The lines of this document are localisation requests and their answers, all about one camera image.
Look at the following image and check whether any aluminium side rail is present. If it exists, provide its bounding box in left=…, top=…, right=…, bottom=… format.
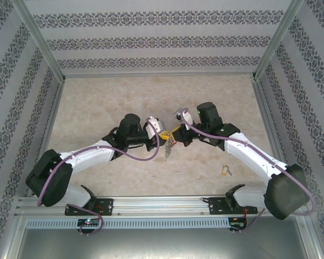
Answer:
left=252, top=78, right=294, bottom=168
left=25, top=79, right=67, bottom=197

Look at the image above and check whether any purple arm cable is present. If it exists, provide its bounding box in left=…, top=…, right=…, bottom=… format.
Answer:
left=37, top=118, right=160, bottom=237
left=179, top=107, right=315, bottom=235

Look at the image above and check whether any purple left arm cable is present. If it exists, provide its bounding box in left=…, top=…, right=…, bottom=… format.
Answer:
left=37, top=118, right=160, bottom=237

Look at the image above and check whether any aluminium back beam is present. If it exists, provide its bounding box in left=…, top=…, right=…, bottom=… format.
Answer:
left=63, top=72, right=256, bottom=79

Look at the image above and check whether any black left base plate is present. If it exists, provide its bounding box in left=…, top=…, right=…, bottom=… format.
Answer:
left=64, top=198, right=114, bottom=216

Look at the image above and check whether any metal keyring with keys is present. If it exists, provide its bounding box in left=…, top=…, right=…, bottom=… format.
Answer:
left=164, top=139, right=178, bottom=162

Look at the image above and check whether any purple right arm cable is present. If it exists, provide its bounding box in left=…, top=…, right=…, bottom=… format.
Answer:
left=179, top=107, right=315, bottom=235

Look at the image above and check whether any small circuit board with wires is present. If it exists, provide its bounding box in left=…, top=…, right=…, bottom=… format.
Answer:
left=229, top=220, right=247, bottom=230

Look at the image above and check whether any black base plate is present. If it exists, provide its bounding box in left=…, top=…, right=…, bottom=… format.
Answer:
left=208, top=196, right=260, bottom=216
left=64, top=198, right=114, bottom=216

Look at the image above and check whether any slotted grey cable duct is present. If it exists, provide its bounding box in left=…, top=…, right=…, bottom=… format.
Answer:
left=25, top=217, right=231, bottom=229

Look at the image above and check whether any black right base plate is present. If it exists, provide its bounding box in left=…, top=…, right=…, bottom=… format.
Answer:
left=208, top=196, right=260, bottom=216

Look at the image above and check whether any circuit board with green light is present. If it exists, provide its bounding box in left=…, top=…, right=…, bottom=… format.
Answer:
left=77, top=219, right=101, bottom=228

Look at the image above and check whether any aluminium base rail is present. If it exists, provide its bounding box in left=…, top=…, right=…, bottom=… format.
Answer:
left=16, top=196, right=308, bottom=216

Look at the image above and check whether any yellow key tag with key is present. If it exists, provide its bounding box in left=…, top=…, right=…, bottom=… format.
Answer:
left=221, top=163, right=233, bottom=178

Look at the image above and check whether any aluminium corner post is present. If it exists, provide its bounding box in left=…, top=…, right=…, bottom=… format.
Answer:
left=252, top=0, right=305, bottom=80
left=12, top=0, right=67, bottom=81

